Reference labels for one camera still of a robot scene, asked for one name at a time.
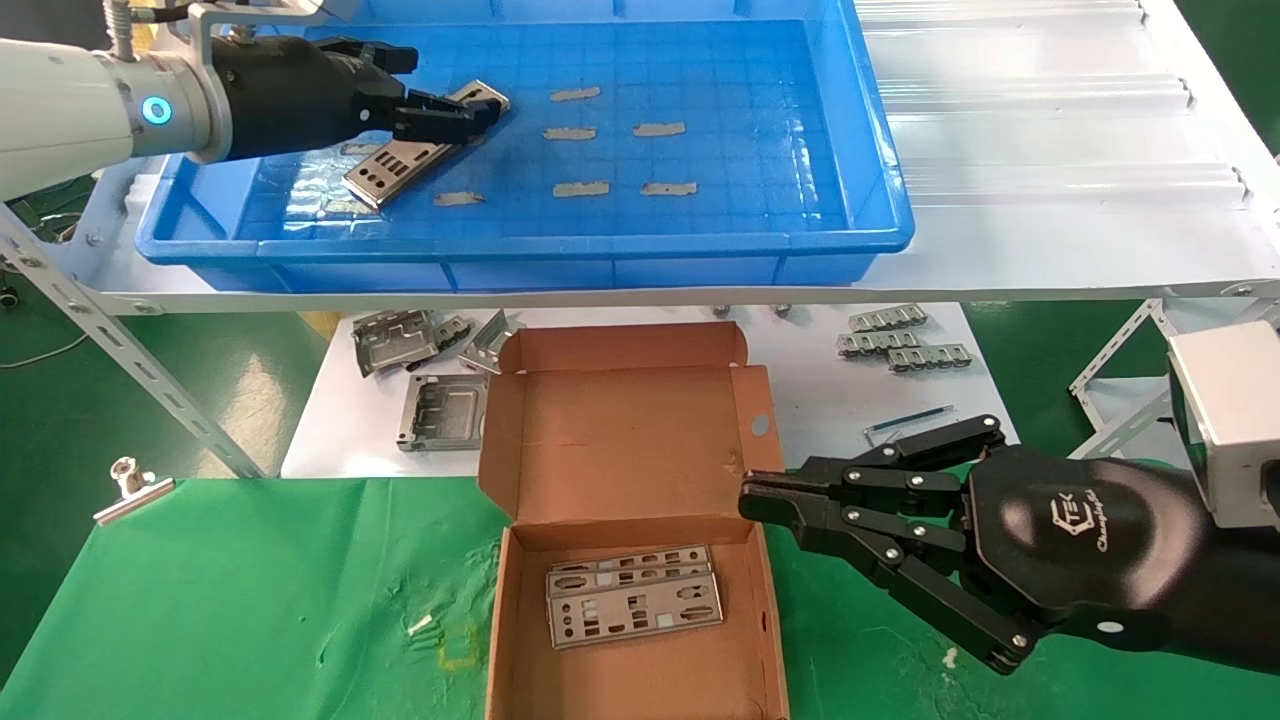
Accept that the blue pen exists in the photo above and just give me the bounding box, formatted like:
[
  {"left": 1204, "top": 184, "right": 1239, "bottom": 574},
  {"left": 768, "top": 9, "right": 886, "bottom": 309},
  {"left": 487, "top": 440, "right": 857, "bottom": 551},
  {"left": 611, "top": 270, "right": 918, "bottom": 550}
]
[{"left": 864, "top": 404, "right": 955, "bottom": 442}]

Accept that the white angle steel frame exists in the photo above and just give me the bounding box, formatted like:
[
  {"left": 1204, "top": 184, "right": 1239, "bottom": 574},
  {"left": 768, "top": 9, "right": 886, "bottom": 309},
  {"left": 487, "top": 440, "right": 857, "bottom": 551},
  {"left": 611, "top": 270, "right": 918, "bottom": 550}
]
[{"left": 1068, "top": 298, "right": 1280, "bottom": 461}]

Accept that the white plastic rail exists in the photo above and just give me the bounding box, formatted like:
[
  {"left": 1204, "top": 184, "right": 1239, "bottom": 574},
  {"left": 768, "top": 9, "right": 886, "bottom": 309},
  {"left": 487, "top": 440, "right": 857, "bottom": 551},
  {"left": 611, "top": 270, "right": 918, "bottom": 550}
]
[
  {"left": 888, "top": 163, "right": 1247, "bottom": 208},
  {"left": 878, "top": 74, "right": 1197, "bottom": 117},
  {"left": 858, "top": 0, "right": 1147, "bottom": 28}
]

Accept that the small notched metal strip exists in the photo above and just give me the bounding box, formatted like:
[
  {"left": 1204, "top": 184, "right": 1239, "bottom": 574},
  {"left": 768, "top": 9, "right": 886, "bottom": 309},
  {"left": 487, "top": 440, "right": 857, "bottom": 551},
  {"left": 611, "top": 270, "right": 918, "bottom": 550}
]
[
  {"left": 838, "top": 330, "right": 921, "bottom": 358},
  {"left": 848, "top": 305, "right": 929, "bottom": 333},
  {"left": 887, "top": 344, "right": 974, "bottom": 373}
]

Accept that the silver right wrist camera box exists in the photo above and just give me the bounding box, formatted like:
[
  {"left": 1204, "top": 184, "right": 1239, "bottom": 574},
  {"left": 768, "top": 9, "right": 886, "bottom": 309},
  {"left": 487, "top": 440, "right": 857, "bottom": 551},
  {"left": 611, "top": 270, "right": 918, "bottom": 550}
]
[{"left": 1167, "top": 321, "right": 1280, "bottom": 530}]

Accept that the square grey metal frame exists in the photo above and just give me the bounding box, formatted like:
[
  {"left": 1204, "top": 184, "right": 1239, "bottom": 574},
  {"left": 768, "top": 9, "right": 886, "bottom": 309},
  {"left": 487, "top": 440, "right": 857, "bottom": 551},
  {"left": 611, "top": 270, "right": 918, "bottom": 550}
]
[{"left": 397, "top": 375, "right": 491, "bottom": 453}]

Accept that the large grey metal bracket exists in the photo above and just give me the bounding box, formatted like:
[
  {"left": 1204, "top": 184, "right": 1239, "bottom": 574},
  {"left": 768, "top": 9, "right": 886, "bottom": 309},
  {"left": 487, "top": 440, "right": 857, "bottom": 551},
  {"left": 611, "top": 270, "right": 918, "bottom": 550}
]
[{"left": 352, "top": 310, "right": 441, "bottom": 378}]

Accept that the silver metal IO shield plate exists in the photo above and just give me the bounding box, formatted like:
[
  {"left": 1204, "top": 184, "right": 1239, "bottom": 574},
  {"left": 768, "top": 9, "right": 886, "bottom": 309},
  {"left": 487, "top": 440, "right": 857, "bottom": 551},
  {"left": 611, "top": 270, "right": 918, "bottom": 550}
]
[
  {"left": 343, "top": 80, "right": 511, "bottom": 212},
  {"left": 547, "top": 565, "right": 724, "bottom": 650},
  {"left": 547, "top": 544, "right": 713, "bottom": 576}
]

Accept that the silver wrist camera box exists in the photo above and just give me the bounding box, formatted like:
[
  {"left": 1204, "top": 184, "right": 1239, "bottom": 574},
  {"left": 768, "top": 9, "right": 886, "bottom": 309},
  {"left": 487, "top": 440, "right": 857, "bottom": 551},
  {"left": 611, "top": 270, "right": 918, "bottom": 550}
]
[
  {"left": 185, "top": 0, "right": 329, "bottom": 63},
  {"left": 1167, "top": 321, "right": 1280, "bottom": 530}
]

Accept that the white flat board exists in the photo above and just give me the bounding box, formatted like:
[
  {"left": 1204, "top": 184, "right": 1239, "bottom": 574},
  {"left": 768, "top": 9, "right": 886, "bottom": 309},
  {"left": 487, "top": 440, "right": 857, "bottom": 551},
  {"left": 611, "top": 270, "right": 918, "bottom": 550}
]
[{"left": 282, "top": 304, "right": 1021, "bottom": 479}]

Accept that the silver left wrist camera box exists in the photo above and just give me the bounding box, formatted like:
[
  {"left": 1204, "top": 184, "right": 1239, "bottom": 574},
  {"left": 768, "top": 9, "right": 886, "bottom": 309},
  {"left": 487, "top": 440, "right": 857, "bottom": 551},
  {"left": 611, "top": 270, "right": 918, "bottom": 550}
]
[{"left": 185, "top": 0, "right": 329, "bottom": 63}]

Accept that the green cloth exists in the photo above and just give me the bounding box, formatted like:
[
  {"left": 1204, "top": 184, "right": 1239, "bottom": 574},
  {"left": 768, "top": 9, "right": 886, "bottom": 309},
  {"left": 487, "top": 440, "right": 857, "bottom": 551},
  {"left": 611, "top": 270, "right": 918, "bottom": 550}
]
[{"left": 0, "top": 468, "right": 1280, "bottom": 720}]

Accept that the angled grey metal bracket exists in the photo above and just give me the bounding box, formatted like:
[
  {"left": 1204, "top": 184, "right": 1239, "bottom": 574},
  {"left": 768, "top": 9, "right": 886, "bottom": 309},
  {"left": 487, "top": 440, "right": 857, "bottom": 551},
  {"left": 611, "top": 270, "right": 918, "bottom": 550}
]
[{"left": 458, "top": 310, "right": 524, "bottom": 376}]

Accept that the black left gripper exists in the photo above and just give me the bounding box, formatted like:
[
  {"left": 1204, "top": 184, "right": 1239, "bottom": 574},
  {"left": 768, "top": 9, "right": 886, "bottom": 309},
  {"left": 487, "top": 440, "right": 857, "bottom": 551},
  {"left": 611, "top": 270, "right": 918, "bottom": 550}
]
[{"left": 213, "top": 37, "right": 499, "bottom": 163}]

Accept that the blue plastic tray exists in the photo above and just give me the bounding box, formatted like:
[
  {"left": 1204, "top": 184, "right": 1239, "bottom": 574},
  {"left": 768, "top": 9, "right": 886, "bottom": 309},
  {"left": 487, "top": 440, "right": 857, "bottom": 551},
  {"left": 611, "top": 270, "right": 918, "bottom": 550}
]
[{"left": 135, "top": 0, "right": 916, "bottom": 293}]

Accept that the slotted white angle bar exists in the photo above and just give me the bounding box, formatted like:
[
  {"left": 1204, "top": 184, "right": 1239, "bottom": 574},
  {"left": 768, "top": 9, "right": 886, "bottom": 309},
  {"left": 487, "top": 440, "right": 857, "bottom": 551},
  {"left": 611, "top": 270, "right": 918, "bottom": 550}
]
[{"left": 0, "top": 200, "right": 267, "bottom": 479}]

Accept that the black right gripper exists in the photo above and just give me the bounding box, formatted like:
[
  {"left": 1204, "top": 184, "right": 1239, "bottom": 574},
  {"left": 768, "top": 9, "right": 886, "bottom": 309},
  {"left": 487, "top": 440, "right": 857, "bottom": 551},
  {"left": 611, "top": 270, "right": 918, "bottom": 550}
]
[{"left": 738, "top": 414, "right": 1207, "bottom": 677}]

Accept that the silver binder clip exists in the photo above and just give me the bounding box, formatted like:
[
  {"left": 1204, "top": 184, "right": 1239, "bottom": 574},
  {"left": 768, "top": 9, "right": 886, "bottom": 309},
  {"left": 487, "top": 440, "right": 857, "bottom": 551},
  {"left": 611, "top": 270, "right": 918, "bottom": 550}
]
[{"left": 93, "top": 457, "right": 176, "bottom": 527}]

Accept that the brown cardboard box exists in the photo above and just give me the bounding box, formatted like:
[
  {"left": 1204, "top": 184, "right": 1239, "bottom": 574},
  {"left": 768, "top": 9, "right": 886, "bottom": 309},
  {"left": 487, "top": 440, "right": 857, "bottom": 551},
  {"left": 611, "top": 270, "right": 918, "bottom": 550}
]
[{"left": 478, "top": 322, "right": 791, "bottom": 720}]

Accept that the white floor cable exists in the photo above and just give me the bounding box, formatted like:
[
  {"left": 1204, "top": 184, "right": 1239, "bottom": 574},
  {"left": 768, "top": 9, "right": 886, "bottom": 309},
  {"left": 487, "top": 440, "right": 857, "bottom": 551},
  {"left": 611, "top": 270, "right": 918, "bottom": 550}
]
[{"left": 0, "top": 333, "right": 93, "bottom": 369}]

